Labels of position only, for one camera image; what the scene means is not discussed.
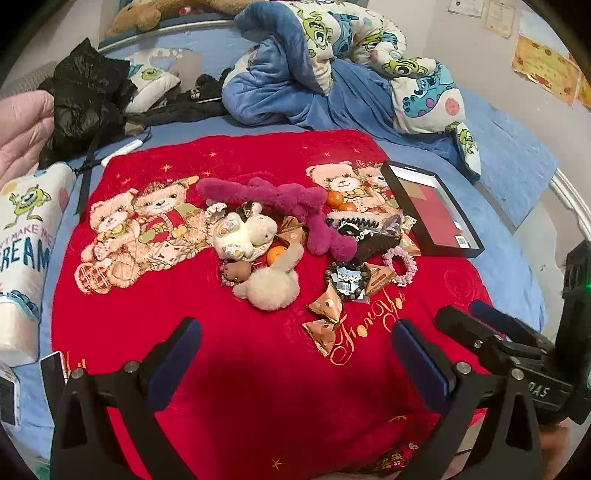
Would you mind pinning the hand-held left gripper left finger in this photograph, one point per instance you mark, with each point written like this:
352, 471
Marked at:
178, 355

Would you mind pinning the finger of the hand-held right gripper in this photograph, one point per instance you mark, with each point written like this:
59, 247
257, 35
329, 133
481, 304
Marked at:
466, 330
496, 316

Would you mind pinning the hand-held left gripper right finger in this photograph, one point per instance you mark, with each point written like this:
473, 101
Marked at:
418, 360

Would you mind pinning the rose-gold snack packet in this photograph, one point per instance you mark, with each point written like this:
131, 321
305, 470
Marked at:
323, 338
381, 278
328, 305
291, 230
411, 244

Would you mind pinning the pink scrunchie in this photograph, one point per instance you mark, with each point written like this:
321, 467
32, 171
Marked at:
392, 258

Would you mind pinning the beige plush rabbit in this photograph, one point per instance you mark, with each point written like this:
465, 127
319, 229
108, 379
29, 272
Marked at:
272, 286

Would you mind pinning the black shallow box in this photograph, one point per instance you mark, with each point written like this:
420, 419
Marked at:
434, 207

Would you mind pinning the cream plush toy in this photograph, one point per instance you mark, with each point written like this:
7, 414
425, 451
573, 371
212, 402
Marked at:
249, 235

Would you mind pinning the orange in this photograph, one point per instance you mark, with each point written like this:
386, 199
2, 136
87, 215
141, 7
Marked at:
349, 207
277, 254
335, 198

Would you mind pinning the magenta plush bear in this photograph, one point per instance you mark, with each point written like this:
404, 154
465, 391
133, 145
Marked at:
295, 196

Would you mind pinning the blue bed sheet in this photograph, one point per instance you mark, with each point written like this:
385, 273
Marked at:
503, 258

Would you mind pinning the red bear-print blanket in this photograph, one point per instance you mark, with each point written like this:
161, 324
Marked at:
240, 369

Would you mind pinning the blue lace scrunchie on card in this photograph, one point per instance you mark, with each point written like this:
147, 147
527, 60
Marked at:
347, 288

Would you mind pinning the dark brown fuzzy scrunchie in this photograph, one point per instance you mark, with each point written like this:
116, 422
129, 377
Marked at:
376, 245

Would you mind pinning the black and white lace scrunchie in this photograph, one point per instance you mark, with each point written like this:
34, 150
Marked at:
247, 208

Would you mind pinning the white box device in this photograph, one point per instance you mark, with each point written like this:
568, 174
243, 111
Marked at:
8, 397

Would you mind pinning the white lettered monster pillow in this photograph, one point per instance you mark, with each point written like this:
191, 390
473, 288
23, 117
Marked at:
32, 230

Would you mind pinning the white stick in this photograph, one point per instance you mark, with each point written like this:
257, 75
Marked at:
122, 151

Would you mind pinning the dark fuzzy garment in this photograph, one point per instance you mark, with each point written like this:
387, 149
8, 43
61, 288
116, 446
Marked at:
184, 110

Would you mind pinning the pink quilt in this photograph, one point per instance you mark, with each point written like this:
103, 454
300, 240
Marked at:
23, 129

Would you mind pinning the black puffy jacket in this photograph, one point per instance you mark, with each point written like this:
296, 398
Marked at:
87, 92

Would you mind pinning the small white monster pillow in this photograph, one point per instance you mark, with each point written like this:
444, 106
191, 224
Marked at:
150, 78

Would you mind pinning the blue monster-print quilt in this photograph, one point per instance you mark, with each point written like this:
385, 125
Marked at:
277, 83

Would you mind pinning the grey checked cushion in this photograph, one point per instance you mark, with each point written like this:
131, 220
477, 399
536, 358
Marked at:
27, 78

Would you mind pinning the brown teddy bear plush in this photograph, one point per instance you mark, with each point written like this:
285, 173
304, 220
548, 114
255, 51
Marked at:
138, 16

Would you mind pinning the white bed frame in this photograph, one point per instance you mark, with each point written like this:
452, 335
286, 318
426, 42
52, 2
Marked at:
570, 189

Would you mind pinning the yellow wall poster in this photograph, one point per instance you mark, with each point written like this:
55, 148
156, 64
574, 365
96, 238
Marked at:
549, 64

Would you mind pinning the white wall paper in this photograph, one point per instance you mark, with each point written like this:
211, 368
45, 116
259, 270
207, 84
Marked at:
466, 5
501, 18

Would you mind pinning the silver bed rail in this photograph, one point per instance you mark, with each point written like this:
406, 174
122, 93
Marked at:
161, 27

